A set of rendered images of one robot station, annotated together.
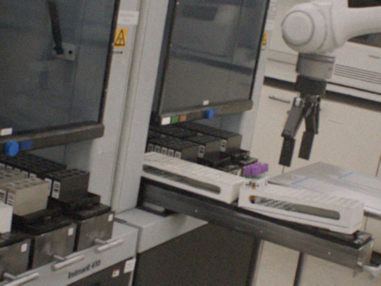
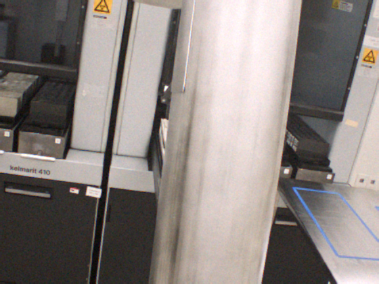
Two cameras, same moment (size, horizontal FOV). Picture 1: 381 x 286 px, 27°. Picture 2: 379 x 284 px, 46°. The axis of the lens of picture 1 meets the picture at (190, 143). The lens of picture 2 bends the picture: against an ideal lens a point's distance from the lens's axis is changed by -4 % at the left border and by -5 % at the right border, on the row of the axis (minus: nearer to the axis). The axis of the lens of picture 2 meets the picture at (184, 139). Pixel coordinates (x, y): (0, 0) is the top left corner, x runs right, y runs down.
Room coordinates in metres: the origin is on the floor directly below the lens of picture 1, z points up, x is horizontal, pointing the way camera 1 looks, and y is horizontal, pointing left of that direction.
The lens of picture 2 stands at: (1.33, -1.06, 1.28)
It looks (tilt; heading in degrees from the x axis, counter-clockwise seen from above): 18 degrees down; 54
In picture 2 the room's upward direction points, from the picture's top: 11 degrees clockwise
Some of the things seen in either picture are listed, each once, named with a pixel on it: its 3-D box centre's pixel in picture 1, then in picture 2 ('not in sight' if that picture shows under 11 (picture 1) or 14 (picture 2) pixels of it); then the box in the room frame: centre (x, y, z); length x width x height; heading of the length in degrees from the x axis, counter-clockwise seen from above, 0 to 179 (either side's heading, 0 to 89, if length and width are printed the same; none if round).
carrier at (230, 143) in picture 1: (231, 145); (311, 149); (2.52, -0.13, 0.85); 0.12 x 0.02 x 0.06; 153
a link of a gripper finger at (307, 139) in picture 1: (306, 145); not in sight; (2.00, -0.29, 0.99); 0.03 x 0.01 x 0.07; 64
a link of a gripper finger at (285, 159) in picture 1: (287, 151); not in sight; (1.88, -0.23, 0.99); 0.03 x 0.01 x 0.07; 64
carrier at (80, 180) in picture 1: (71, 187); (48, 111); (1.75, 0.25, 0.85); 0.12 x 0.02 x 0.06; 154
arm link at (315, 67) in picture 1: (314, 66); not in sight; (1.94, -0.26, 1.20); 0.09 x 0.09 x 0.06
